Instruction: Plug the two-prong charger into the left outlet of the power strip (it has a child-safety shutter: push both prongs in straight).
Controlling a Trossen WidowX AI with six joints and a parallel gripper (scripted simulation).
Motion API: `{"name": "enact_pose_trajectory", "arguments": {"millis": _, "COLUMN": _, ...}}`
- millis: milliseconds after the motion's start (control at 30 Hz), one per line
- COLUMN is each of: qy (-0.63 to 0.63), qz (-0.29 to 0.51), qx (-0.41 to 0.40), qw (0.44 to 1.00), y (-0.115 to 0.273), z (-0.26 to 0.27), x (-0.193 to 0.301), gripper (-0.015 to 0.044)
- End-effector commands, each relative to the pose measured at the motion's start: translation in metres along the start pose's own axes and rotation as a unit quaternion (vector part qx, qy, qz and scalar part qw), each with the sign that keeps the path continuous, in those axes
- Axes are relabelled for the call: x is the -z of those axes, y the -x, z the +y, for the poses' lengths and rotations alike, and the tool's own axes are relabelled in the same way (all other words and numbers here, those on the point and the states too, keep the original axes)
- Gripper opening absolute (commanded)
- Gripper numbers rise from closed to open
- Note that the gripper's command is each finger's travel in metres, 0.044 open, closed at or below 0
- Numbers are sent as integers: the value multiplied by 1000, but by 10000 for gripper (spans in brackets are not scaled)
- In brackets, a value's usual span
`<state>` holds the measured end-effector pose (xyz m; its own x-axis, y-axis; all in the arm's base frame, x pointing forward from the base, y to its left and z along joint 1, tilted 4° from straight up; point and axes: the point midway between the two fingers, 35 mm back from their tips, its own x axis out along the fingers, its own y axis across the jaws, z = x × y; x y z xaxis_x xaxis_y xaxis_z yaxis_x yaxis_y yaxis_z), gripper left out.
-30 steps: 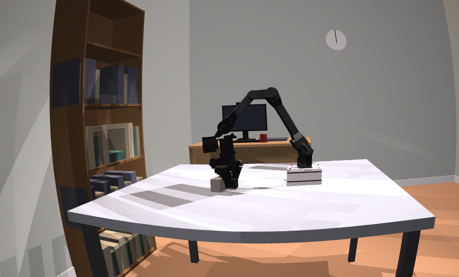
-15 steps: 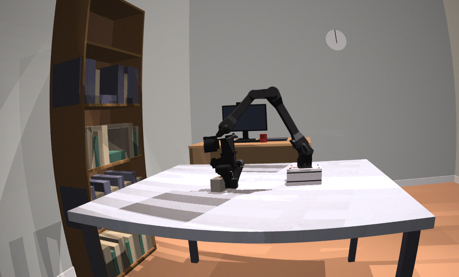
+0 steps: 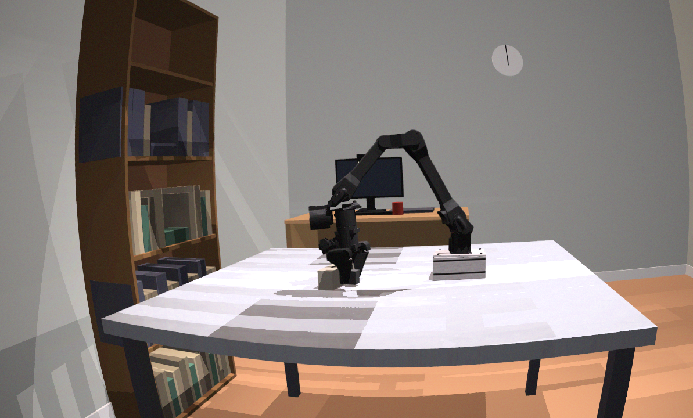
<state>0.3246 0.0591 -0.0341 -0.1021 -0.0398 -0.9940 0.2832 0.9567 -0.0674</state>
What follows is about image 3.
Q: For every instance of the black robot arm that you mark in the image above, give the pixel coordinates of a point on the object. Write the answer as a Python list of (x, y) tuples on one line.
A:
[(413, 143)]

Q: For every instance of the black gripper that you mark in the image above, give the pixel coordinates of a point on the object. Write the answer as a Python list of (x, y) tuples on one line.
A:
[(349, 248)]

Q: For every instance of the black two-prong plug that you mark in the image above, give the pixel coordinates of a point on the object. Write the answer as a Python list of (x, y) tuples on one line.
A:
[(354, 277)]

